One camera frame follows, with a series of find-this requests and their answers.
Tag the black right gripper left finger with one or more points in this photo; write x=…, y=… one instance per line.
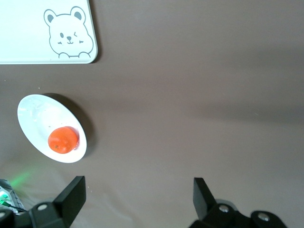
x=69, y=202

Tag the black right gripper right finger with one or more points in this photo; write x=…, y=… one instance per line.
x=204, y=202

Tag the orange fruit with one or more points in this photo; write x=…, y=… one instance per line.
x=63, y=140

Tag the white round plate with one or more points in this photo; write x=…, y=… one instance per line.
x=38, y=114

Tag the cream bear print tray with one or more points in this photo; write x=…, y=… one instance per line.
x=23, y=31

